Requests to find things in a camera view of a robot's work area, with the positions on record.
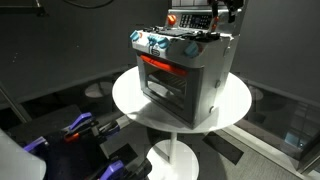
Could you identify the small red panel button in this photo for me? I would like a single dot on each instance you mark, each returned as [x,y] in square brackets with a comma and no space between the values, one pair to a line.
[216,19]
[214,26]

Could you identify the round red stove knob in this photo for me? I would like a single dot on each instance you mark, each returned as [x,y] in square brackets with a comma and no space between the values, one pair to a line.
[171,19]

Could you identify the black cooktop grate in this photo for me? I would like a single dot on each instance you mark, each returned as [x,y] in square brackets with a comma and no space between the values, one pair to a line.
[180,32]

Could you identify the black floor mat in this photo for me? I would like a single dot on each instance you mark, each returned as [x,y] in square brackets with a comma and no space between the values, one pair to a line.
[222,148]

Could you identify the round white pedestal table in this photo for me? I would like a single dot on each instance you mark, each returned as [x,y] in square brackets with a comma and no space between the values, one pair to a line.
[233,100]

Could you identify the black stove keypad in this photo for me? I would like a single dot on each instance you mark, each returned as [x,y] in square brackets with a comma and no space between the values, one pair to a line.
[195,21]

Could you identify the grey toy stove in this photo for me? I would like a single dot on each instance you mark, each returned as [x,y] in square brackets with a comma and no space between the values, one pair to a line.
[206,76]

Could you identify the dark horizontal bar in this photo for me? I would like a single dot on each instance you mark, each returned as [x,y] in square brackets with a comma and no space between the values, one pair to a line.
[23,10]

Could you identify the round grey floor disc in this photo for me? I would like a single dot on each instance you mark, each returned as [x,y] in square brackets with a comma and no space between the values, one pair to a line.
[98,90]

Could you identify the blue stove knob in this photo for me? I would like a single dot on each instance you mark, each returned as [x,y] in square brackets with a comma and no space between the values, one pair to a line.
[152,40]
[163,42]
[134,35]
[191,49]

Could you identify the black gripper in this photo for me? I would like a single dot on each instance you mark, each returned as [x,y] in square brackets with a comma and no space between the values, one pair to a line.
[233,4]

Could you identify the dark diagonal stand pole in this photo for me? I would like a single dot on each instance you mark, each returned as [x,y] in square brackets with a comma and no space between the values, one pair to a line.
[13,103]

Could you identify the white rounded object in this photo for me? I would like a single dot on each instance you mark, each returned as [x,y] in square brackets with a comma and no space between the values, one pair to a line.
[18,160]

